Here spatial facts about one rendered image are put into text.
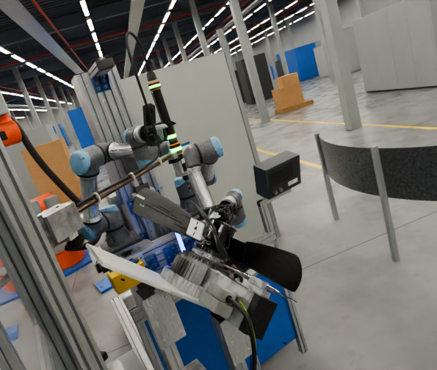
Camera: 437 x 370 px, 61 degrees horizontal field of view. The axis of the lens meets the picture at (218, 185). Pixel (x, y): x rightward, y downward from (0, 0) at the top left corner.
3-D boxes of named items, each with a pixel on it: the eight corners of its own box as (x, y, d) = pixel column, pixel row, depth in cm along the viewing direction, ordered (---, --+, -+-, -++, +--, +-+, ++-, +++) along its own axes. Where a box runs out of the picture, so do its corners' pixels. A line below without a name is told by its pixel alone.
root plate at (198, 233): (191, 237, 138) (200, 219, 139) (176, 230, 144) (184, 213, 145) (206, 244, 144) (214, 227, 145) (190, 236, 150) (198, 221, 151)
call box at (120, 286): (119, 298, 171) (111, 278, 168) (114, 291, 180) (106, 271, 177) (150, 280, 178) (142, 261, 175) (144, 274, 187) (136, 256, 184)
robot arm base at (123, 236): (106, 243, 228) (100, 228, 226) (128, 233, 234) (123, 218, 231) (110, 249, 215) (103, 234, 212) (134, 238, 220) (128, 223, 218)
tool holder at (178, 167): (185, 177, 141) (177, 153, 139) (170, 180, 145) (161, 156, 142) (195, 169, 149) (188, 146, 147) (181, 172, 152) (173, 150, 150)
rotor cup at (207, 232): (211, 253, 136) (228, 221, 138) (186, 241, 145) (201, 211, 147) (233, 263, 146) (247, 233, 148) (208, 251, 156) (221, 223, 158)
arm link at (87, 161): (110, 233, 216) (106, 147, 189) (90, 247, 205) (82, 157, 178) (95, 225, 221) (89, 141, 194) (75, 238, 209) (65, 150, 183)
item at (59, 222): (55, 249, 87) (40, 216, 85) (36, 250, 91) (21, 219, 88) (86, 228, 96) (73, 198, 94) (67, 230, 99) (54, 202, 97)
